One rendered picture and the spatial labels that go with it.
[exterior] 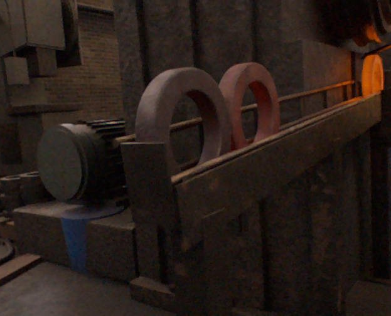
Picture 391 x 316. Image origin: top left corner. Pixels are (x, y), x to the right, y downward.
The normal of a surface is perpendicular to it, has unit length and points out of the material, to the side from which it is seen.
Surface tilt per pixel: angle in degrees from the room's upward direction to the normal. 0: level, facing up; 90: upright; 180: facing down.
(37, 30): 91
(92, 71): 90
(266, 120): 79
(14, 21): 90
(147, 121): 74
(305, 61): 90
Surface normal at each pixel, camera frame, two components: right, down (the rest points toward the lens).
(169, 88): 0.81, 0.02
